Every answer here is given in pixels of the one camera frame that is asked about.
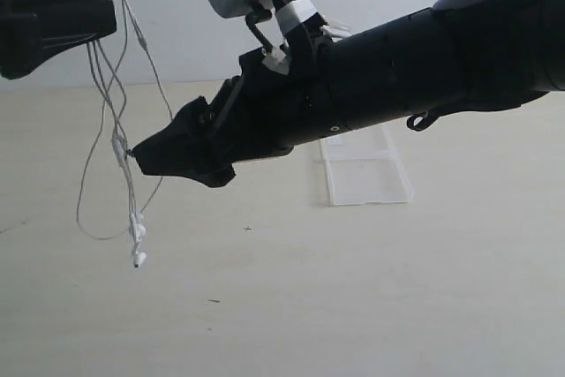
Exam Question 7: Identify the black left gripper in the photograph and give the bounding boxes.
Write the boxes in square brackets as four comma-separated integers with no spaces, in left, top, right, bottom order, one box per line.
[1,0,117,80]

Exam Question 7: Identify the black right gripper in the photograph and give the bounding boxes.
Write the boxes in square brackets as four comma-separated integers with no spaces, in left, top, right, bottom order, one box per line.
[131,19,344,188]

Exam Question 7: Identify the white wired earphones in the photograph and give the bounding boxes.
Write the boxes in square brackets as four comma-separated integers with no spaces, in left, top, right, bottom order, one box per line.
[75,0,173,269]

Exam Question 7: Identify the clear plastic storage case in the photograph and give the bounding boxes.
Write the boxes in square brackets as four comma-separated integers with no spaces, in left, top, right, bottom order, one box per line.
[320,124,415,207]

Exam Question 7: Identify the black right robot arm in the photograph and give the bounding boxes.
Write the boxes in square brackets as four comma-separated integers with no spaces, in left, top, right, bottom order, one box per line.
[131,0,564,188]

